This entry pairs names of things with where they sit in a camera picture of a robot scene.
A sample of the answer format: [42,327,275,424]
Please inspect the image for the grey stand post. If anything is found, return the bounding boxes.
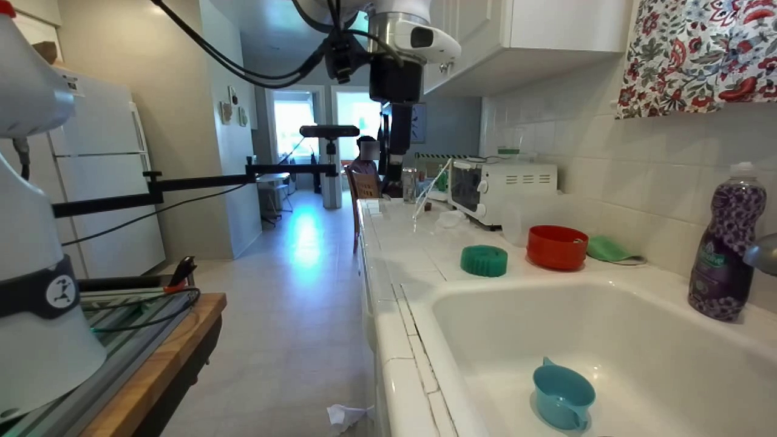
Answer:
[320,137,345,213]

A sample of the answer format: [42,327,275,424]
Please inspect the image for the teal measuring cup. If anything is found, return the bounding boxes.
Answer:
[530,357,599,433]

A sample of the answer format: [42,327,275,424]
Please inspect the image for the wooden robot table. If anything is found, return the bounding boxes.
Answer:
[80,292,229,437]

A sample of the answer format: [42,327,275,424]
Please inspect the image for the framed wall picture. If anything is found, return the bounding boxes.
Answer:
[411,100,429,145]

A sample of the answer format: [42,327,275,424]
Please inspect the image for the white refrigerator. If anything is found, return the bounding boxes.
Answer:
[49,75,168,282]

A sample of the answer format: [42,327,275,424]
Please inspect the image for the metal base frame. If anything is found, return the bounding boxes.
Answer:
[0,286,203,437]

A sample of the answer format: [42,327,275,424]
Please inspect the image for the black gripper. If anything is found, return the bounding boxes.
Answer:
[369,57,424,197]

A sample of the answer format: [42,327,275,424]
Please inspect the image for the black table cable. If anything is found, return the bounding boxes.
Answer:
[88,286,207,337]

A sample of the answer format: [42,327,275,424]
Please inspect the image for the wooden chair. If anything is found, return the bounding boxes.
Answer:
[345,165,384,252]

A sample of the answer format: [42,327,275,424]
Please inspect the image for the crumpled white paper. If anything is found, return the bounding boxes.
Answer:
[326,401,375,433]

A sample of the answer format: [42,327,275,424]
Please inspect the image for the thin black boom cable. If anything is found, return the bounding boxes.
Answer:
[58,184,245,250]

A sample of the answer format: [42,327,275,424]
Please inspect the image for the green cloth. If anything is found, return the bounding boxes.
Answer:
[585,234,647,265]

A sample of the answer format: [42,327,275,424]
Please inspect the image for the red handled pliers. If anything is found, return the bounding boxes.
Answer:
[166,255,200,297]

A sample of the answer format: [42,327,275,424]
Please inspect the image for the floral print curtain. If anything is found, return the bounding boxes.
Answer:
[614,0,777,122]

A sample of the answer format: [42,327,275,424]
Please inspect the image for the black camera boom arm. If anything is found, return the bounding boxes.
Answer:
[52,156,337,221]

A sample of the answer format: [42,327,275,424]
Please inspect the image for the seated person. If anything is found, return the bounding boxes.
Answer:
[348,134,384,202]

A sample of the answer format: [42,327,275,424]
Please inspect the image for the glass jar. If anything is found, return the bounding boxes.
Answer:
[401,165,422,205]

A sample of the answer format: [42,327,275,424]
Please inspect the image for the white kitchen sink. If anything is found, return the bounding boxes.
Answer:
[401,274,777,437]

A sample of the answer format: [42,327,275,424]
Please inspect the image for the white wall cabinet beside curtain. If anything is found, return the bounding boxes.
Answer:
[422,0,633,97]

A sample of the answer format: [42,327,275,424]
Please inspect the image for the bright glass door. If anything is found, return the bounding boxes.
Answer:
[335,88,384,161]
[273,88,320,165]

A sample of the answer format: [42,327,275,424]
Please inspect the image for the purple dish soap bottle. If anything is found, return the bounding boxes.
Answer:
[688,161,769,325]

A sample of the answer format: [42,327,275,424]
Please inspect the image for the green round ribbed lid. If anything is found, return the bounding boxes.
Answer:
[460,242,509,280]

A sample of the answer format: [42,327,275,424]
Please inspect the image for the black stereo camera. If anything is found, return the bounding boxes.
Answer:
[298,122,361,140]

